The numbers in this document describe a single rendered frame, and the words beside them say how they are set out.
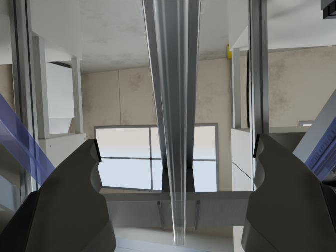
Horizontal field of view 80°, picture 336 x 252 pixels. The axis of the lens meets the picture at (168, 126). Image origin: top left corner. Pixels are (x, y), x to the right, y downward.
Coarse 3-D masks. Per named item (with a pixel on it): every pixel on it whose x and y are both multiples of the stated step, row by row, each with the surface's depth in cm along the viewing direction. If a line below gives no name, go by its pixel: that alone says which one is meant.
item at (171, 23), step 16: (160, 0) 8; (176, 0) 8; (160, 16) 8; (176, 16) 8; (160, 32) 9; (176, 32) 9; (160, 48) 9; (176, 48) 9; (160, 64) 10; (176, 64) 10; (160, 80) 10; (176, 80) 10; (176, 96) 11; (176, 112) 12; (176, 128) 12; (176, 144) 13; (176, 160) 15; (176, 176) 16; (176, 192) 18; (176, 208) 20; (176, 224) 22; (176, 240) 26
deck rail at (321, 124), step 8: (328, 104) 33; (320, 112) 35; (328, 112) 34; (320, 120) 36; (328, 120) 34; (312, 128) 38; (320, 128) 36; (304, 136) 40; (312, 136) 38; (320, 136) 36; (304, 144) 40; (312, 144) 38; (296, 152) 43; (304, 152) 41; (304, 160) 41
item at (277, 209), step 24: (264, 144) 11; (264, 168) 9; (288, 168) 9; (264, 192) 8; (288, 192) 8; (312, 192) 8; (264, 216) 7; (288, 216) 7; (312, 216) 7; (264, 240) 6; (288, 240) 6; (312, 240) 6
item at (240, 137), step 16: (240, 96) 97; (240, 112) 97; (240, 128) 96; (272, 128) 89; (288, 128) 86; (304, 128) 82; (240, 144) 85; (288, 144) 69; (240, 160) 86; (240, 176) 87; (240, 240) 90
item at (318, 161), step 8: (328, 128) 14; (328, 136) 14; (320, 144) 14; (328, 144) 14; (312, 152) 15; (320, 152) 14; (328, 152) 14; (312, 160) 15; (320, 160) 14; (328, 160) 14; (312, 168) 15; (320, 168) 15; (328, 168) 15; (320, 176) 16
